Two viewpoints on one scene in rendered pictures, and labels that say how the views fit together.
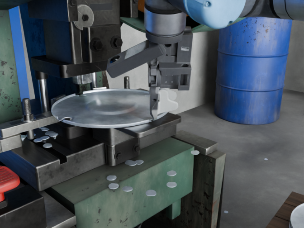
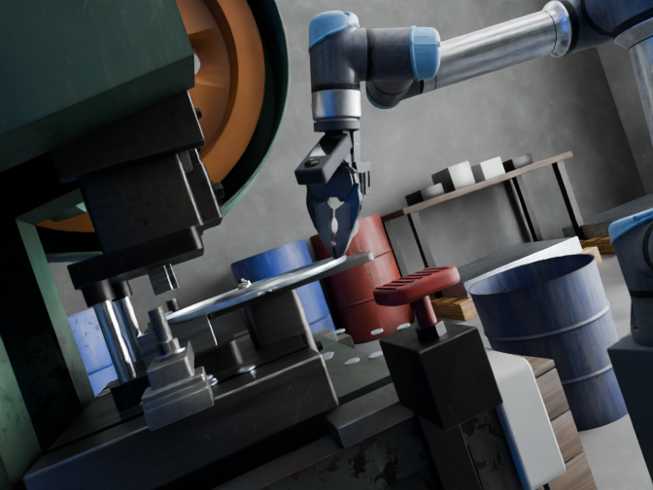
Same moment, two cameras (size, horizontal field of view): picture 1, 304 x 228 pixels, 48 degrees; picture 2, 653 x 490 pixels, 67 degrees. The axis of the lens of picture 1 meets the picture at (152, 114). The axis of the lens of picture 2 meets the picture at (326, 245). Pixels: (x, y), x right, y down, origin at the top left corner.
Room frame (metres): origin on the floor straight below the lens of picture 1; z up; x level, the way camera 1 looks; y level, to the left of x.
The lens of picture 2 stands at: (0.33, 0.67, 0.82)
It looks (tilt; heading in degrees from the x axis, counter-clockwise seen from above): 1 degrees down; 300
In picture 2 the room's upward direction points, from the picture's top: 19 degrees counter-clockwise
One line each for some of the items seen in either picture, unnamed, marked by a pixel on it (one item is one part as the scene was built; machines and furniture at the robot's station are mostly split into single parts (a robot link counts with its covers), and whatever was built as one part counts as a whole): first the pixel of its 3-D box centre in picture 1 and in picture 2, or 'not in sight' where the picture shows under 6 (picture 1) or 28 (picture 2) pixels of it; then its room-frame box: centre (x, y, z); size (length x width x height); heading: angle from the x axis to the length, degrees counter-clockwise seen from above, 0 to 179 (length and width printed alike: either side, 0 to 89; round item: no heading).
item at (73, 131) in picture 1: (83, 116); (181, 363); (0.89, 0.19, 0.72); 0.20 x 0.16 x 0.03; 135
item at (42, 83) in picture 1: (43, 88); (110, 326); (0.88, 0.29, 0.81); 0.02 x 0.02 x 0.14
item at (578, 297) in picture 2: not in sight; (551, 338); (0.62, -1.10, 0.24); 0.42 x 0.42 x 0.48
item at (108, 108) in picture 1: (111, 105); (254, 289); (0.80, 0.10, 0.78); 0.29 x 0.29 x 0.01
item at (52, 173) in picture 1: (85, 131); (194, 391); (0.89, 0.19, 0.68); 0.45 x 0.30 x 0.06; 135
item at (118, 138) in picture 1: (125, 135); (298, 319); (0.77, 0.07, 0.72); 0.25 x 0.14 x 0.14; 45
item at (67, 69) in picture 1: (79, 66); (148, 268); (0.89, 0.19, 0.86); 0.20 x 0.16 x 0.05; 135
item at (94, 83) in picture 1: (93, 78); (128, 317); (0.99, 0.18, 0.81); 0.02 x 0.02 x 0.14
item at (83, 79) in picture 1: (83, 75); (163, 279); (0.88, 0.18, 0.84); 0.05 x 0.03 x 0.04; 135
